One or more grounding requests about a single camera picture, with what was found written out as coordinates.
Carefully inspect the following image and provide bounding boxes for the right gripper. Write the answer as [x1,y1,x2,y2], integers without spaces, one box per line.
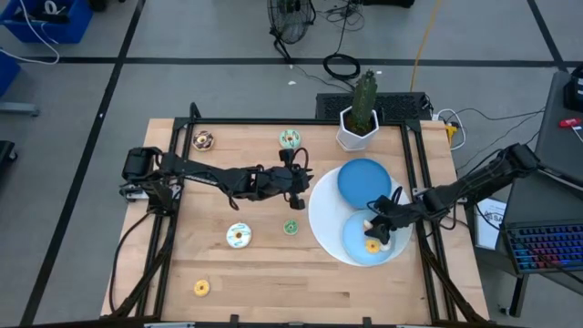
[366,196,424,246]

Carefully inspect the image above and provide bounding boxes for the large white iced donut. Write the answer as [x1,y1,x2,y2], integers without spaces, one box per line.
[225,221,253,250]

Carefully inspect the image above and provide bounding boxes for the tall green cactus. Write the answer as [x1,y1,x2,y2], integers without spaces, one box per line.
[350,68,379,134]

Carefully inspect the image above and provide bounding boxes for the coiled black cable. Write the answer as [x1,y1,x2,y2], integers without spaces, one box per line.
[322,0,362,82]

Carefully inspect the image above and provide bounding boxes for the dark grey desk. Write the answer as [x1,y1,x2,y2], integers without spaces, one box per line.
[500,70,583,320]

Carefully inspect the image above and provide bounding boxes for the light blue plate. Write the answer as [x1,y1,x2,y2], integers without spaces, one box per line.
[342,208,398,267]

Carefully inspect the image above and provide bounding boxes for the white round placemat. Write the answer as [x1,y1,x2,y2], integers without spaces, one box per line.
[308,166,414,268]

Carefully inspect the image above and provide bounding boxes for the black aluminium table frame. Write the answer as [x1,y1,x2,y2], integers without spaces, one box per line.
[102,102,491,328]

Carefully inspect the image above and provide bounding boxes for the long yellow cable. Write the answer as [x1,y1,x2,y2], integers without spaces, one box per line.
[408,0,444,93]

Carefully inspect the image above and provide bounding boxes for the chocolate iced donut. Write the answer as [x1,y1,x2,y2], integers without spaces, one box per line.
[191,129,215,152]

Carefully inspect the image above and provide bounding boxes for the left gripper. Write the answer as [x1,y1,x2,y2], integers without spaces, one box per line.
[261,147,315,211]

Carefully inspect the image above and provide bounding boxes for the black computer tower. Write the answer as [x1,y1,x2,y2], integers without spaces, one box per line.
[315,92,432,121]

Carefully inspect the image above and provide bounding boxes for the backlit rainbow keyboard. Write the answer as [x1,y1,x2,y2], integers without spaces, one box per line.
[504,220,583,275]

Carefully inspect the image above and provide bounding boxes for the mint iced striped donut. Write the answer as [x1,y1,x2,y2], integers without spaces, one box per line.
[278,128,302,150]

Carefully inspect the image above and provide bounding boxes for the blue plastic bin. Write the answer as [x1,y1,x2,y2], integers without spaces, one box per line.
[0,0,95,46]
[0,47,22,99]

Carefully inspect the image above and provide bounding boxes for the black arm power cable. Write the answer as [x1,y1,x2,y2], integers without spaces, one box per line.
[107,211,156,315]

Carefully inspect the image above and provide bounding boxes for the white paper sheet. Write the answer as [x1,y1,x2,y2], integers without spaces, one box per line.
[473,196,509,251]

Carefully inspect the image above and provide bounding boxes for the white hexagonal plant pot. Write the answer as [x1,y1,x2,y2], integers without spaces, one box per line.
[335,105,381,152]

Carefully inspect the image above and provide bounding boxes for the black desk device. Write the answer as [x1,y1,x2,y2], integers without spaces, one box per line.
[563,63,583,113]

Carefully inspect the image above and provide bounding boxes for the dark blue plate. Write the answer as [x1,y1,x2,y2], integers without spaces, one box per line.
[336,158,393,210]

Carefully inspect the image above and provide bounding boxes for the black floor fan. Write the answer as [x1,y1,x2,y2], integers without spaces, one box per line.
[266,0,317,64]

